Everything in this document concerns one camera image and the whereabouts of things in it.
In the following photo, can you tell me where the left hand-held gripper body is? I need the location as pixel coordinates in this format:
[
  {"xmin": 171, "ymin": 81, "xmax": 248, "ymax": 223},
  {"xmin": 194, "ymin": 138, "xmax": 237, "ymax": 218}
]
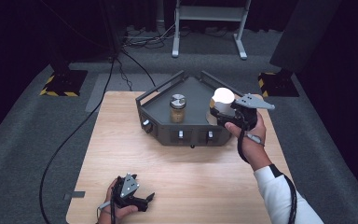
[{"xmin": 111, "ymin": 173, "xmax": 148, "ymax": 213}]

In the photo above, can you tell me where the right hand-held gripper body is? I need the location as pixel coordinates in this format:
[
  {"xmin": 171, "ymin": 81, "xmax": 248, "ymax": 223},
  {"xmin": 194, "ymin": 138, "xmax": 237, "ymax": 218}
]
[{"xmin": 229, "ymin": 92, "xmax": 276, "ymax": 132}]

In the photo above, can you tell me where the white lidded container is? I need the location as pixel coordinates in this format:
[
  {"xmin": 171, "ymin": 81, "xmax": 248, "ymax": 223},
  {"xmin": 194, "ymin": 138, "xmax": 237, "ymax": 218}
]
[{"xmin": 210, "ymin": 87, "xmax": 236, "ymax": 116}]

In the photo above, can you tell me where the grey corner shelf rack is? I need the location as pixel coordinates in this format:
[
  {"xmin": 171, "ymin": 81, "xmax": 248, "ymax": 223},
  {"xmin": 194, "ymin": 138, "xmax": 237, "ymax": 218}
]
[{"xmin": 135, "ymin": 70, "xmax": 246, "ymax": 147}]

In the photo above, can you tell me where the glass jar of brown powder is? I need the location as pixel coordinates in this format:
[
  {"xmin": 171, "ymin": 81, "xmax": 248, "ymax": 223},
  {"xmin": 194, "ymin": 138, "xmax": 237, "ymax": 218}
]
[{"xmin": 169, "ymin": 93, "xmax": 187, "ymax": 124}]

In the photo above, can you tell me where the person's left hand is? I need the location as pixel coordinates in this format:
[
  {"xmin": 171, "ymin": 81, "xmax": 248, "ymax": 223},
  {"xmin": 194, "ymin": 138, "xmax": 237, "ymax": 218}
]
[{"xmin": 97, "ymin": 177, "xmax": 139, "ymax": 224}]

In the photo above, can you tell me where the person's right hand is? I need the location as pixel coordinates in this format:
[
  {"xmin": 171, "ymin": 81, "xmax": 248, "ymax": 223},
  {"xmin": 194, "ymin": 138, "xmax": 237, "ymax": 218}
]
[{"xmin": 224, "ymin": 111, "xmax": 273, "ymax": 172}]

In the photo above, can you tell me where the yellow black striped base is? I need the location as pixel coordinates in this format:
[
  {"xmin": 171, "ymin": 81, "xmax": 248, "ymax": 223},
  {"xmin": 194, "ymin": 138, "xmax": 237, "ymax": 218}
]
[
  {"xmin": 39, "ymin": 69, "xmax": 89, "ymax": 97},
  {"xmin": 257, "ymin": 72, "xmax": 300, "ymax": 98}
]

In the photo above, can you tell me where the grey tape strip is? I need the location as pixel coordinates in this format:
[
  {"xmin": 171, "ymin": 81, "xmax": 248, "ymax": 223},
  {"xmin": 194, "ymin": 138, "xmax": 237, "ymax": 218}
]
[{"xmin": 63, "ymin": 190, "xmax": 86, "ymax": 201}]

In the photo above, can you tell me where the dark slanted panel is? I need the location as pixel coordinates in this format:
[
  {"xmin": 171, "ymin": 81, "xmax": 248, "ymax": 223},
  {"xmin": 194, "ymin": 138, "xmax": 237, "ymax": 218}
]
[{"xmin": 269, "ymin": 0, "xmax": 343, "ymax": 74}]

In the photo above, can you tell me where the grey metal stand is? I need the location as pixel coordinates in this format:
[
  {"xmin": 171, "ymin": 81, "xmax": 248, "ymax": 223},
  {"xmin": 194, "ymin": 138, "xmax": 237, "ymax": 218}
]
[{"xmin": 171, "ymin": 0, "xmax": 252, "ymax": 61}]

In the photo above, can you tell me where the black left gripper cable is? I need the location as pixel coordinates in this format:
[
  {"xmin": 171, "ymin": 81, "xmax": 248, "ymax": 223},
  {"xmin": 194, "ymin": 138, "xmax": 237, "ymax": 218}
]
[{"xmin": 109, "ymin": 199, "xmax": 117, "ymax": 224}]

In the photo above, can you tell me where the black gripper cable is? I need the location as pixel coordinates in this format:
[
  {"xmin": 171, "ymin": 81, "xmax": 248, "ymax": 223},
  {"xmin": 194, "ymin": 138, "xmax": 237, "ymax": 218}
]
[
  {"xmin": 109, "ymin": 199, "xmax": 117, "ymax": 224},
  {"xmin": 236, "ymin": 122, "xmax": 298, "ymax": 224}
]

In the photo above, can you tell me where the long black floor cable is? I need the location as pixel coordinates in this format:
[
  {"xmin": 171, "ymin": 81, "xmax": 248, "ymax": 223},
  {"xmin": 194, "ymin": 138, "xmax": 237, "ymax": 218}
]
[{"xmin": 38, "ymin": 55, "xmax": 117, "ymax": 224}]

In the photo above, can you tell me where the thin black floor cable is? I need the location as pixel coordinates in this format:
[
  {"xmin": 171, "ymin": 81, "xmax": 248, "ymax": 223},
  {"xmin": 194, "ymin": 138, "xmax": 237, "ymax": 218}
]
[{"xmin": 120, "ymin": 49, "xmax": 157, "ymax": 88}]

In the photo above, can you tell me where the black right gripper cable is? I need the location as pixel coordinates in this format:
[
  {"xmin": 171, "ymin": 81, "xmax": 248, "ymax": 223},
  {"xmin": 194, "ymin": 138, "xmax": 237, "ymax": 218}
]
[{"xmin": 236, "ymin": 122, "xmax": 298, "ymax": 224}]

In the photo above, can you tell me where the bundle of black cables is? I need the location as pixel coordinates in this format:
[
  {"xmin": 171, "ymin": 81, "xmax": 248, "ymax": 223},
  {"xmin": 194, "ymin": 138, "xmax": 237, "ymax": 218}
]
[{"xmin": 122, "ymin": 26, "xmax": 176, "ymax": 50}]

